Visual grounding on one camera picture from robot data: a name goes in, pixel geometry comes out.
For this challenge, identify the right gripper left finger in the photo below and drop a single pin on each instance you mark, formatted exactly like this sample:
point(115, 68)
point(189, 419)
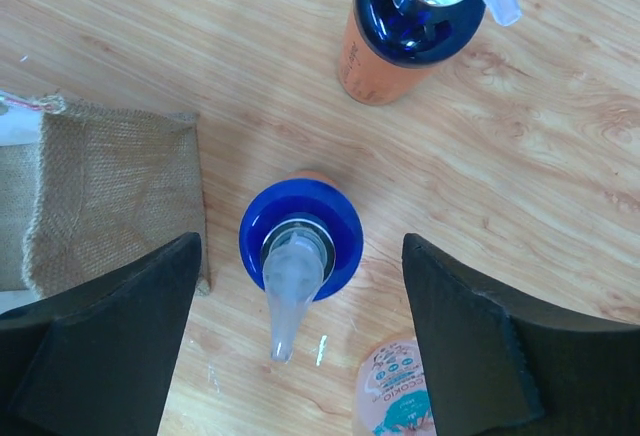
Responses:
point(98, 359)

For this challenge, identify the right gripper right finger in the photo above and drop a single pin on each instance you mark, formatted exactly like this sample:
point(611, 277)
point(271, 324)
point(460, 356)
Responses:
point(498, 361)

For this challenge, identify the clear bottle pink cap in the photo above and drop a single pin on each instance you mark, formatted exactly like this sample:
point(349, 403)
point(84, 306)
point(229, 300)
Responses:
point(391, 396)

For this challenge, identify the orange spray bottle back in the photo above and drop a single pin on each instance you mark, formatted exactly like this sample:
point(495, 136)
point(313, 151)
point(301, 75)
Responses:
point(300, 240)

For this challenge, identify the orange spray bottle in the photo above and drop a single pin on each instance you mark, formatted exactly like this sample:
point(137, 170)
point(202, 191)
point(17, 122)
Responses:
point(390, 46)
point(300, 240)

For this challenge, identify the orange spray bottle front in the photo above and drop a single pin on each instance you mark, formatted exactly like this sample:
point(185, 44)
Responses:
point(390, 46)

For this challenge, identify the canvas tote bag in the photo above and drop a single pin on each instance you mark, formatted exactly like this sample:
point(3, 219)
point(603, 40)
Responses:
point(87, 189)

